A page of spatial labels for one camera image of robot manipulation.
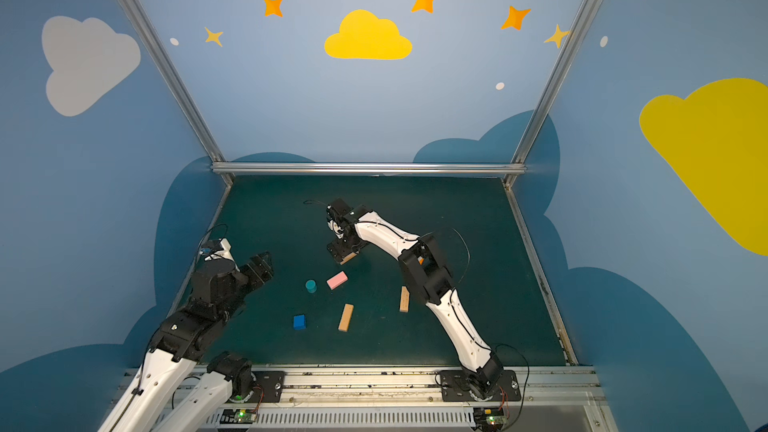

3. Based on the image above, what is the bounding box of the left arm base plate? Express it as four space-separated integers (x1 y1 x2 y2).
243 370 286 404

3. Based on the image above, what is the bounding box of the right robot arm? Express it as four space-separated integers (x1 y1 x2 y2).
325 199 504 400

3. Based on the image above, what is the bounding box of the right controller board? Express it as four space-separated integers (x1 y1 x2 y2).
473 408 508 432

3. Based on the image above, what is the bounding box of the aluminium front rail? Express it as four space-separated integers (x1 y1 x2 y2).
98 364 619 432

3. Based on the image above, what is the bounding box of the pink wood block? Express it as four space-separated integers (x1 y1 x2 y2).
326 271 348 290

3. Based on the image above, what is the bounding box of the controller board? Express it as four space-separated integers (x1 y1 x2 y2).
473 408 508 432
219 409 258 426

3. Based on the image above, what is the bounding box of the aluminium right frame post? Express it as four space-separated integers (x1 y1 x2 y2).
503 0 604 192

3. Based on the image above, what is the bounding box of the aluminium rear frame bar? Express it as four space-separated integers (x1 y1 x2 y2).
212 162 526 176

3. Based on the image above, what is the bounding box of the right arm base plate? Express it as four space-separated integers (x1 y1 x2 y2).
435 370 522 402

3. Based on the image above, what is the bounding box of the aluminium frame post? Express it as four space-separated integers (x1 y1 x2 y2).
117 0 225 165
503 0 604 192

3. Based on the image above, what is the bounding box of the aluminium left frame post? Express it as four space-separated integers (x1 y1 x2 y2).
117 0 225 165

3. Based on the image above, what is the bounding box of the natural wood block front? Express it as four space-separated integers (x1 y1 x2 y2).
338 304 354 332

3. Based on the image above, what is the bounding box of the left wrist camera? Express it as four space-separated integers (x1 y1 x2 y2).
198 237 234 261

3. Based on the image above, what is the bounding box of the left controller board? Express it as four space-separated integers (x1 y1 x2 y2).
219 409 258 426

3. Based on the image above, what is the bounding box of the teal wood cylinder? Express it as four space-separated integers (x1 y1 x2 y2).
305 280 317 294

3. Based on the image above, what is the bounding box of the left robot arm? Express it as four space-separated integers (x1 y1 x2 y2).
100 252 274 431

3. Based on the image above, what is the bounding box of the blue wood cube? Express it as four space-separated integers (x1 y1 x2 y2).
293 314 307 331

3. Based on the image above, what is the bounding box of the natural wood block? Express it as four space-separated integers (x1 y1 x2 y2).
338 304 354 332
399 286 410 313
339 252 358 265

